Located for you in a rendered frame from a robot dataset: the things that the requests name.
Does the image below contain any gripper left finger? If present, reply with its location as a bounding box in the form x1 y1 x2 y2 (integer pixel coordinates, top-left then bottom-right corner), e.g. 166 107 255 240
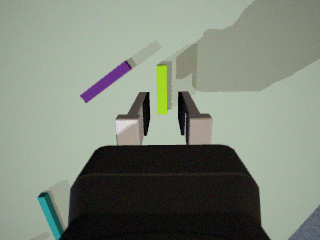
115 92 150 145

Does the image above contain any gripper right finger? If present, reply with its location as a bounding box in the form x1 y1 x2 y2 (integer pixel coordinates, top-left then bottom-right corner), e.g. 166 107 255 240
178 91 213 145

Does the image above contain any lime green rod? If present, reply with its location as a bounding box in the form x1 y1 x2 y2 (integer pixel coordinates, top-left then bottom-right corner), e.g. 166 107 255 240
156 65 167 114

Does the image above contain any purple rod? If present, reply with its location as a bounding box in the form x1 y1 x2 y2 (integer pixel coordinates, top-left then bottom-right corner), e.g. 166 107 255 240
80 61 132 103

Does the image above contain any turquoise rod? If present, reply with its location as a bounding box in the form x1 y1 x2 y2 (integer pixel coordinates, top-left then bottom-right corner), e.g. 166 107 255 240
37 192 64 240

